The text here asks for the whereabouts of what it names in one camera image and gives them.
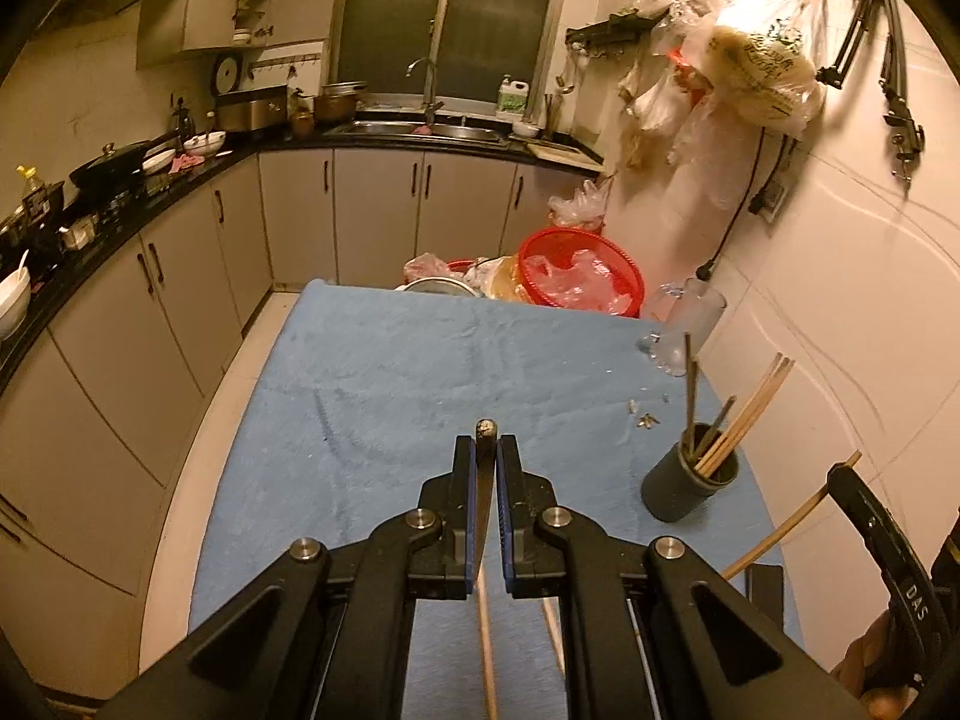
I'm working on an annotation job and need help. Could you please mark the beige upper cabinet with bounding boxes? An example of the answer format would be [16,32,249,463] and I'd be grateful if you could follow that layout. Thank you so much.
[139,0,294,69]

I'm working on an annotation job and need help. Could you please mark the metal cooking pot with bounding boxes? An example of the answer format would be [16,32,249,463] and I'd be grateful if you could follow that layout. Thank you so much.
[313,81,369,125]

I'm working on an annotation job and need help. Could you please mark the large white bowl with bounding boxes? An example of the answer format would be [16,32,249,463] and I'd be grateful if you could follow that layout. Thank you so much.
[0,266,33,339]

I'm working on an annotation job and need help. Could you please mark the blue towel mat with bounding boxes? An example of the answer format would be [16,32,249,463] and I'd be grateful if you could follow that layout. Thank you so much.
[187,281,808,720]

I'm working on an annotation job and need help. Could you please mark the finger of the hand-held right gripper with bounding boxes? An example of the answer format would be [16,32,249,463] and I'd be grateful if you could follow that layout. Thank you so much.
[826,463,895,563]
[745,562,785,636]

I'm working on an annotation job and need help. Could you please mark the steel sink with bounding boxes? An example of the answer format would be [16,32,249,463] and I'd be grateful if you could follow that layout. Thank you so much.
[324,120,512,144]

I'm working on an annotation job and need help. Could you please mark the metal faucet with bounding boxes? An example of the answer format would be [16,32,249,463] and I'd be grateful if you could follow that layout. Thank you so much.
[406,58,446,125]

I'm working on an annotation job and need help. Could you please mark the black wok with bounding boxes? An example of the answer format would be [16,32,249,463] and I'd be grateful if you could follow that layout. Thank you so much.
[70,141,155,189]

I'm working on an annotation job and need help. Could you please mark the hanging clear plastic bags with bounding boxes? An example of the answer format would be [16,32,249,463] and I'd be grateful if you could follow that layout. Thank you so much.
[619,0,758,208]

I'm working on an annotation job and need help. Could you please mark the kitchen window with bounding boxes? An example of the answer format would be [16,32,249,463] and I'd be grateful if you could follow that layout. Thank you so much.
[330,0,575,110]

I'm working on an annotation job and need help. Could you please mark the black power cord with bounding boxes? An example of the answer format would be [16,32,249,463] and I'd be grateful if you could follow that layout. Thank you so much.
[697,127,767,283]

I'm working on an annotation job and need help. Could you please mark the white plastic bag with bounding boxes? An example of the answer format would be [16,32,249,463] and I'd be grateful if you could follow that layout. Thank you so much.
[547,176,613,234]

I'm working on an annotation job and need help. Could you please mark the person's right hand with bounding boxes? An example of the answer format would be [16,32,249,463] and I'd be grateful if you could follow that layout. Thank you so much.
[831,606,925,720]

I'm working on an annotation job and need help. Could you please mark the clear glass pitcher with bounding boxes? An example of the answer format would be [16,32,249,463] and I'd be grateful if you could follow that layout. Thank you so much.
[637,277,728,377]

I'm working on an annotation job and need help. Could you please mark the black wall shelf rack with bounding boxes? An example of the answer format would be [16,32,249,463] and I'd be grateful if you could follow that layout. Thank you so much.
[565,11,669,58]

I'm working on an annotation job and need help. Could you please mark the small pale scraps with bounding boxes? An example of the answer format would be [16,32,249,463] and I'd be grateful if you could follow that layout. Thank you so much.
[628,393,673,429]

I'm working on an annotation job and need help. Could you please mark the red plastic basket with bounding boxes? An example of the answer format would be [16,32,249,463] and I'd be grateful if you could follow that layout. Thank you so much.
[519,227,646,319]

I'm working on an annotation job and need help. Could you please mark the cutting board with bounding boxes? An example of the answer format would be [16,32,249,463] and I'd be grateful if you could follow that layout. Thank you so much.
[529,136,605,170]

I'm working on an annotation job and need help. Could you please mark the long black hanging tool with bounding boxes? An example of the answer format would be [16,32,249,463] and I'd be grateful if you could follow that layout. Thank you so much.
[877,0,926,182]

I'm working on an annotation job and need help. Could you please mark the green detergent bottle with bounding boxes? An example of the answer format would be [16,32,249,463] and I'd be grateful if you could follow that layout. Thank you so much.
[495,75,530,120]

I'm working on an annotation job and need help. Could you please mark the beige lower cabinets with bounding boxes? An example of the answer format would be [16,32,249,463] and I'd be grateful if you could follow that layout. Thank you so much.
[0,146,609,692]

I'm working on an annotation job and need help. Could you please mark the yellowish plastic bag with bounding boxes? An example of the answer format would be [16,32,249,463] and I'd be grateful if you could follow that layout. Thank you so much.
[472,255,527,302]

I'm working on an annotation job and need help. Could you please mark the thin dark chopstick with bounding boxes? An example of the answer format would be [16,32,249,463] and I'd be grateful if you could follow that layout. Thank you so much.
[683,332,695,458]

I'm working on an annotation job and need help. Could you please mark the hanging bag of noodles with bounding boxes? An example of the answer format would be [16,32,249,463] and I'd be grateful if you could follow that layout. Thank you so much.
[701,0,827,137]

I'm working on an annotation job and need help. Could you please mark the stainless steel box appliance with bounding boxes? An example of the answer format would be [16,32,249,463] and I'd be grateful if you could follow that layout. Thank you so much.
[214,86,290,133]

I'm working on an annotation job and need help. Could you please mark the black cylindrical chopstick holder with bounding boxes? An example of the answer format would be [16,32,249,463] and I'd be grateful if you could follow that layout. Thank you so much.
[641,422,742,523]

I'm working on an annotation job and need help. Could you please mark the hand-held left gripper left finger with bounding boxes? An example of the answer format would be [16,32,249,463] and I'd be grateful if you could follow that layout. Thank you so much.
[97,435,478,720]

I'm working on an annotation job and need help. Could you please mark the pink plastic bag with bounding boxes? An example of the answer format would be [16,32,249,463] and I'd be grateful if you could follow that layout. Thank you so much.
[403,253,452,287]

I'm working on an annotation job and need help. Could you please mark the wall socket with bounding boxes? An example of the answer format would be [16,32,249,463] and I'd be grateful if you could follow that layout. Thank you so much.
[750,139,797,223]

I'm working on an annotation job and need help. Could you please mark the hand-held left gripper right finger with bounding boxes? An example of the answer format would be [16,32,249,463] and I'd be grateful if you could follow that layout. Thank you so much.
[499,435,871,720]

